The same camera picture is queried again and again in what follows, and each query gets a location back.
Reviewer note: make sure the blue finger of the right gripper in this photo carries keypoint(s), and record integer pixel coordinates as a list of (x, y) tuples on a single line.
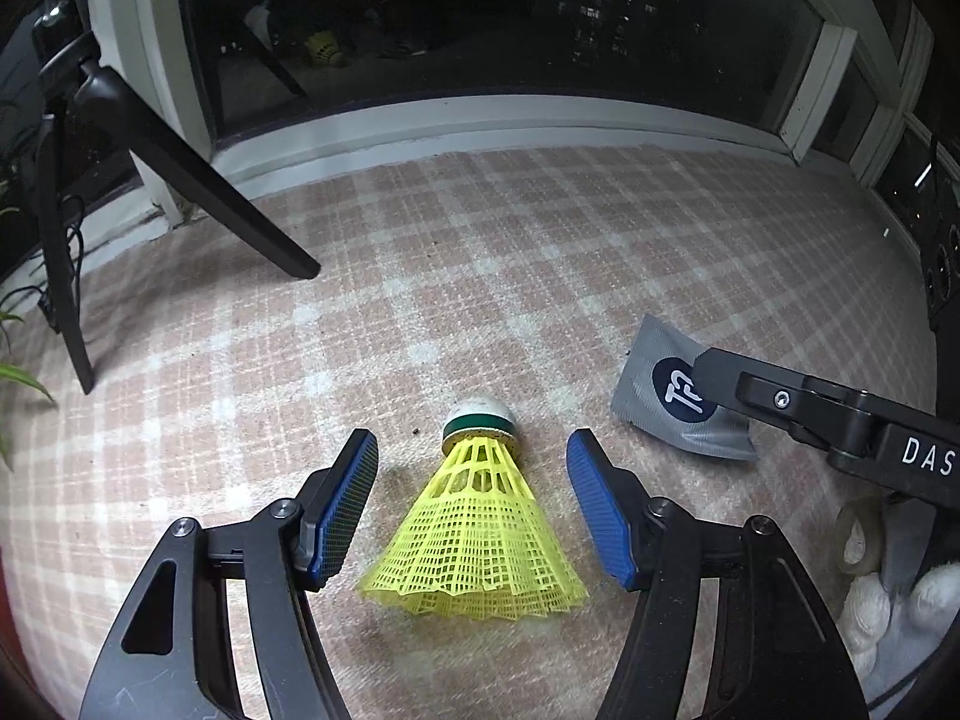
[(716, 375)]

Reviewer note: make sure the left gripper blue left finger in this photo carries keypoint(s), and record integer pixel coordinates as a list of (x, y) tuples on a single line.
[(335, 499)]

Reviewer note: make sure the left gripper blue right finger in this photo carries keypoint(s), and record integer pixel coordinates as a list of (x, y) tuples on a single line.
[(613, 503)]

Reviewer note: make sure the grey logo fabric pouch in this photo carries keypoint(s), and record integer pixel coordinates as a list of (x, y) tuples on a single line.
[(656, 393)]

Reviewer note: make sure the yellow plastic shuttlecock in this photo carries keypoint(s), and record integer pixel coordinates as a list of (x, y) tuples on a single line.
[(476, 542)]

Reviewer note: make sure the white gloved hand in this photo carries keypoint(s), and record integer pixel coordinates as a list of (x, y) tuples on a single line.
[(887, 636)]

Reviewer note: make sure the plaid beige table cloth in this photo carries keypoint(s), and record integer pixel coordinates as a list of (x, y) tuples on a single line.
[(524, 275)]

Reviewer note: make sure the small spider plant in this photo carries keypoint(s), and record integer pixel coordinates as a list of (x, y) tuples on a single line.
[(17, 378)]

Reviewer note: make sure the black tripod stand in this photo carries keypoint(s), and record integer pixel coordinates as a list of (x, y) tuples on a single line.
[(91, 114)]

